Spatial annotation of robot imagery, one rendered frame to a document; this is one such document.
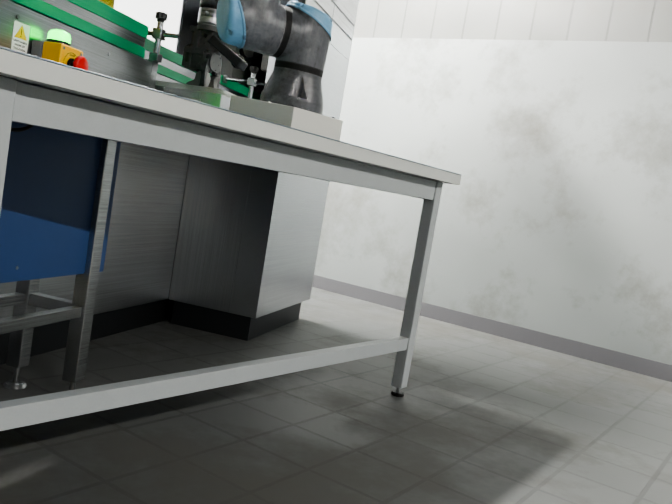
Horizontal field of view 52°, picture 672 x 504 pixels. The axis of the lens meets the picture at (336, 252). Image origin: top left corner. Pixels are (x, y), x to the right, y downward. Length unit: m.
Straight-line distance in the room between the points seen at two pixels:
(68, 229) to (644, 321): 2.79
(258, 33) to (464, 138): 2.58
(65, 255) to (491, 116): 2.78
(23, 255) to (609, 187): 2.88
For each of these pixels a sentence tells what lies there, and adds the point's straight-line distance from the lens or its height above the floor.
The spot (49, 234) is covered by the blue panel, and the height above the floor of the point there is 0.43.
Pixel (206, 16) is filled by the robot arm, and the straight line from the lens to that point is 1.96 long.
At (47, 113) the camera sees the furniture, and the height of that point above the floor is 0.67.
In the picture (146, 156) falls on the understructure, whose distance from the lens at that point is 2.52.
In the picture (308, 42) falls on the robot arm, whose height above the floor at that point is 0.95.
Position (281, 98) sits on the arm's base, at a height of 0.82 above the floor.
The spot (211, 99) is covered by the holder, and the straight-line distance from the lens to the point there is 1.87.
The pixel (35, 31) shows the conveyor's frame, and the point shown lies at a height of 0.84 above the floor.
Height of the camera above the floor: 0.63
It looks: 5 degrees down
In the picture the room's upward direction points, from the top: 9 degrees clockwise
